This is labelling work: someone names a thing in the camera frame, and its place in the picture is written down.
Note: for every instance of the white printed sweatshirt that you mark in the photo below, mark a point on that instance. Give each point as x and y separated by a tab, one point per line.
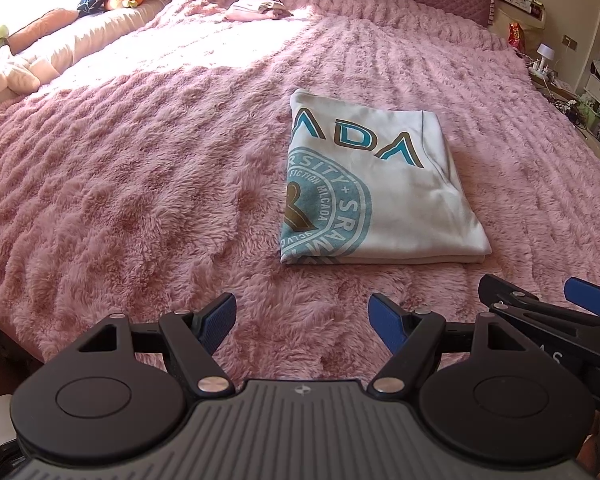
405	200

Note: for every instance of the wall outlet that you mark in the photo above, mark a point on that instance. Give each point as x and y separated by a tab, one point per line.
568	42

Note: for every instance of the white table lamp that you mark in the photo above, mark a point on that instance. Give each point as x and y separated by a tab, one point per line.
546	55

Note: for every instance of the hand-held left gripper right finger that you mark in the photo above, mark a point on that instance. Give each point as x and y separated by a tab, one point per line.
386	322

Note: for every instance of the pink cushion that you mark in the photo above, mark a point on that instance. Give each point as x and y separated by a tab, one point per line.
42	27

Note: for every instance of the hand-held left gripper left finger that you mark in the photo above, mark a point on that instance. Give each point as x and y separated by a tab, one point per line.
217	322

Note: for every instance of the pink fluffy blanket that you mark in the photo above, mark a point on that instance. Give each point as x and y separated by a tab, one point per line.
155	170

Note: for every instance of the cream window seat cushion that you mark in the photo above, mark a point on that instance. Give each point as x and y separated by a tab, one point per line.
100	27

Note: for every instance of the white plush toy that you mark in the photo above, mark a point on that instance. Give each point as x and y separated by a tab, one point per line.
10	75

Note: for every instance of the red snack bag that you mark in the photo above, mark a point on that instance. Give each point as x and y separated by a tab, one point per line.
516	36

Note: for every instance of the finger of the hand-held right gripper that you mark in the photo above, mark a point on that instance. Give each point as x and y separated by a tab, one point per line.
595	297
510	295

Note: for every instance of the folded pink clothes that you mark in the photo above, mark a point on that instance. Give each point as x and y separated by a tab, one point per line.
257	9

